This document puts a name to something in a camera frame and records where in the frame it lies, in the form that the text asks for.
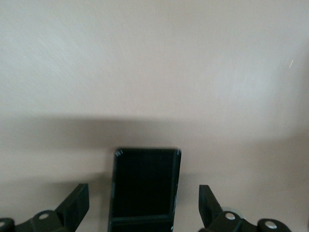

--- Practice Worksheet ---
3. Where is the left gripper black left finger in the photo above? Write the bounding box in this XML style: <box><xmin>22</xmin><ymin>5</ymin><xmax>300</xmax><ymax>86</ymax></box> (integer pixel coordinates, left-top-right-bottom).
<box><xmin>0</xmin><ymin>183</ymin><xmax>90</xmax><ymax>232</ymax></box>

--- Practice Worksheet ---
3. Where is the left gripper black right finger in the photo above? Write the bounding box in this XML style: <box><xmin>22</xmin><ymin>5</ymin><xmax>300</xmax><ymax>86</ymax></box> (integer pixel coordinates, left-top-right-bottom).
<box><xmin>198</xmin><ymin>185</ymin><xmax>294</xmax><ymax>232</ymax></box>

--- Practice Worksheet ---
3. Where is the long black slab phone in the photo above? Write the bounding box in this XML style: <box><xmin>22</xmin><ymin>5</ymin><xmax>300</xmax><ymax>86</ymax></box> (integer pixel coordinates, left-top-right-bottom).
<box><xmin>108</xmin><ymin>147</ymin><xmax>182</xmax><ymax>232</ymax></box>

